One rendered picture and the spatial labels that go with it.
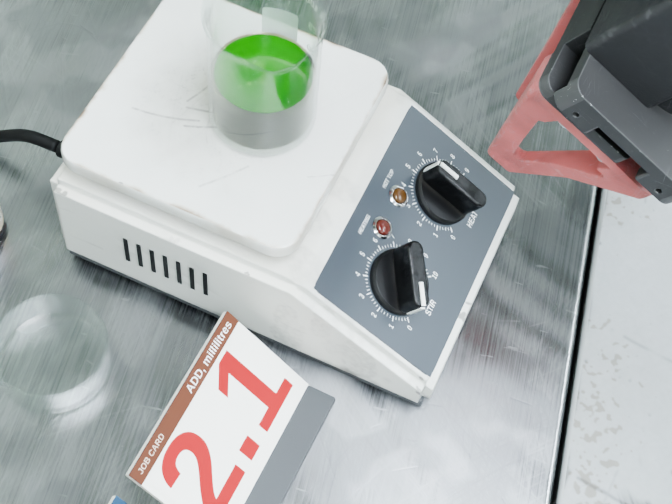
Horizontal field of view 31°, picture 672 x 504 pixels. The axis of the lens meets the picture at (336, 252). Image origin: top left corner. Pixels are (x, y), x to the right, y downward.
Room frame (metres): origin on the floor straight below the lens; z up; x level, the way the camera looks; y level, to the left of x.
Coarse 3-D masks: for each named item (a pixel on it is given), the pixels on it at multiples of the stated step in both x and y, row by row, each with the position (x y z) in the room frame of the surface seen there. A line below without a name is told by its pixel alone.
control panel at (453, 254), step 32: (416, 128) 0.37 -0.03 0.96; (384, 160) 0.35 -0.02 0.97; (416, 160) 0.35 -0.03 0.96; (448, 160) 0.36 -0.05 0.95; (384, 192) 0.33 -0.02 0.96; (512, 192) 0.36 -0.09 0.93; (352, 224) 0.31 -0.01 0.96; (416, 224) 0.32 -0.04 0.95; (480, 224) 0.34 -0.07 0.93; (352, 256) 0.29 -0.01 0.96; (448, 256) 0.31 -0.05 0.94; (480, 256) 0.32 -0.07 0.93; (320, 288) 0.27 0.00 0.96; (352, 288) 0.28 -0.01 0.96; (448, 288) 0.30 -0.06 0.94; (384, 320) 0.27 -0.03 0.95; (416, 320) 0.28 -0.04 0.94; (448, 320) 0.28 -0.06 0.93; (416, 352) 0.26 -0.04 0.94
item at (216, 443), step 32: (224, 352) 0.25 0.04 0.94; (256, 352) 0.25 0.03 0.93; (224, 384) 0.23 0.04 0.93; (256, 384) 0.24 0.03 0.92; (288, 384) 0.25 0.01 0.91; (192, 416) 0.21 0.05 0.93; (224, 416) 0.22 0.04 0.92; (256, 416) 0.23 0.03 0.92; (192, 448) 0.20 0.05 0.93; (224, 448) 0.21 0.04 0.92; (256, 448) 0.21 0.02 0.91; (160, 480) 0.18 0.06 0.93; (192, 480) 0.19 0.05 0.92; (224, 480) 0.19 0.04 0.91
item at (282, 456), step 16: (272, 352) 0.26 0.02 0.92; (192, 368) 0.23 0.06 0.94; (288, 368) 0.25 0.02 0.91; (304, 384) 0.25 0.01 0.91; (304, 400) 0.24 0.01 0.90; (320, 400) 0.24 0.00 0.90; (160, 416) 0.21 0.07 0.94; (288, 416) 0.23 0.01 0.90; (304, 416) 0.23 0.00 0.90; (320, 416) 0.24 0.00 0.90; (272, 432) 0.22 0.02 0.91; (288, 432) 0.23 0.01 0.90; (304, 432) 0.23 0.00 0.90; (144, 448) 0.19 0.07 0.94; (272, 448) 0.22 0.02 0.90; (288, 448) 0.22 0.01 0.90; (304, 448) 0.22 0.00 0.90; (256, 464) 0.21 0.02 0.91; (272, 464) 0.21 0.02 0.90; (288, 464) 0.21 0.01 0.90; (256, 480) 0.20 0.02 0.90; (272, 480) 0.20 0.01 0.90; (288, 480) 0.20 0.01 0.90; (160, 496) 0.18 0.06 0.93; (240, 496) 0.19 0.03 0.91; (256, 496) 0.19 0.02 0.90; (272, 496) 0.19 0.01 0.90
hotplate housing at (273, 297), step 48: (384, 96) 0.38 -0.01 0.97; (384, 144) 0.35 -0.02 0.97; (96, 192) 0.30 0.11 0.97; (336, 192) 0.32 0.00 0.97; (96, 240) 0.30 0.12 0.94; (144, 240) 0.29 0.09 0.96; (192, 240) 0.29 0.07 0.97; (336, 240) 0.30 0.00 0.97; (192, 288) 0.28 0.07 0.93; (240, 288) 0.27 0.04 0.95; (288, 288) 0.27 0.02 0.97; (288, 336) 0.27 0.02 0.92; (336, 336) 0.26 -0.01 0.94; (384, 384) 0.25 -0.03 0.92; (432, 384) 0.25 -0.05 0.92
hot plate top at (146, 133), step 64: (192, 0) 0.41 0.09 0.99; (128, 64) 0.36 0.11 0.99; (192, 64) 0.37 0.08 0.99; (128, 128) 0.33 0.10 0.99; (192, 128) 0.33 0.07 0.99; (320, 128) 0.34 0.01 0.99; (128, 192) 0.30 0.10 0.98; (192, 192) 0.30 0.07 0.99; (256, 192) 0.30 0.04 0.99; (320, 192) 0.31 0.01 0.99
